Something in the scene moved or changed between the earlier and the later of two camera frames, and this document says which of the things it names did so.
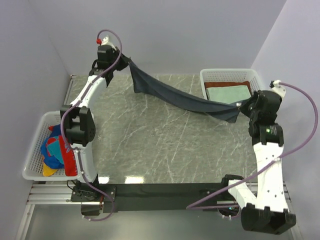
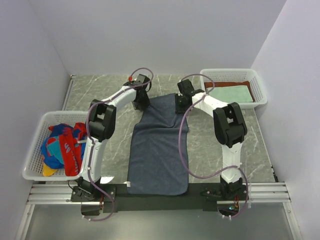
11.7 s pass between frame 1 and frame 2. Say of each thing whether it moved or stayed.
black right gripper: moved
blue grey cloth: moved
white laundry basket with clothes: stayed
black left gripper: moved
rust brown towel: stayed
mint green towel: stayed
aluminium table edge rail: stayed
